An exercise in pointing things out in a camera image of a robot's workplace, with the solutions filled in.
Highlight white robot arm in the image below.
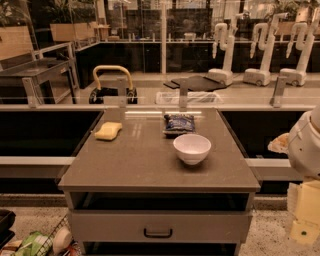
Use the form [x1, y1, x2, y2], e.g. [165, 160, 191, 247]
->
[268, 106, 320, 245]

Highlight clear plastic bin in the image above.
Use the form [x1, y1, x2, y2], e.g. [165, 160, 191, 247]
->
[155, 91, 223, 105]

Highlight black floor mat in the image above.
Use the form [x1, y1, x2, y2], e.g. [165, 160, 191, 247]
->
[164, 75, 226, 92]

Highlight wire basket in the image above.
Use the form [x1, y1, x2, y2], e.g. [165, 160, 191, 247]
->
[32, 216, 70, 256]

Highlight white background robot right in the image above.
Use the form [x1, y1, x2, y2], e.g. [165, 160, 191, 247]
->
[280, 10, 320, 86]

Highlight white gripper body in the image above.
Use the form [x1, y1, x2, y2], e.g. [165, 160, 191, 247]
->
[287, 179, 320, 245]

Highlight white bowl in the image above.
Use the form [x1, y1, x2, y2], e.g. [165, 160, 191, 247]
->
[173, 134, 212, 165]

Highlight grey middle drawer front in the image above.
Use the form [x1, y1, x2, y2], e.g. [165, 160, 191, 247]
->
[68, 210, 252, 243]

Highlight black drawer handle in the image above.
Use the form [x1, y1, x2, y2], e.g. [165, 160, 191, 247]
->
[143, 228, 173, 239]

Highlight white background robot left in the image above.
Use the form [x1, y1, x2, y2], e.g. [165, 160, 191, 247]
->
[206, 12, 250, 86]

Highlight glass railing post right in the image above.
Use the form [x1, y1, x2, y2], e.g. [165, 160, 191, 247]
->
[270, 76, 287, 108]

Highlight grey drawer cabinet counter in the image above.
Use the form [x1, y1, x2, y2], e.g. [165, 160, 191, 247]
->
[59, 109, 260, 256]

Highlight blue chip bag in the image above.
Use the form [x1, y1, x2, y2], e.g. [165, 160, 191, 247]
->
[163, 114, 195, 135]

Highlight white cup in basket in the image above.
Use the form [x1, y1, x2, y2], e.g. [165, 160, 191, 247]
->
[53, 227, 72, 255]

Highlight glass railing post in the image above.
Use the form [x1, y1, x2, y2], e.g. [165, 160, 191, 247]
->
[270, 76, 287, 108]
[179, 78, 188, 108]
[22, 77, 39, 108]

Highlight black cart with yellow handle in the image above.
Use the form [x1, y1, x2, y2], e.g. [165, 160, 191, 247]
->
[89, 65, 138, 104]

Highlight yellow sponge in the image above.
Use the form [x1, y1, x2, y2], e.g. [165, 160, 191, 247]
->
[94, 122, 122, 141]

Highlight white background robot middle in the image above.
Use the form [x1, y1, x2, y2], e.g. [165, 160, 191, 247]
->
[243, 12, 288, 86]

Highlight black tray stack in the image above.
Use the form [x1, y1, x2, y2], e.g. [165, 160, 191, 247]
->
[0, 209, 16, 249]

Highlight green snack bag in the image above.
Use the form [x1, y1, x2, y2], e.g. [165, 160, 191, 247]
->
[14, 231, 43, 256]

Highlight grey metal table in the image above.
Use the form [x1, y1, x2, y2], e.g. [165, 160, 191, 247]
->
[0, 58, 78, 104]

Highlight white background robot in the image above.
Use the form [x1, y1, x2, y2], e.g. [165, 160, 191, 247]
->
[280, 10, 320, 86]
[206, 12, 250, 86]
[243, 12, 288, 86]

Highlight glass railing post left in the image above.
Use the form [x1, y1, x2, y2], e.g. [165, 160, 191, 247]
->
[22, 77, 39, 108]

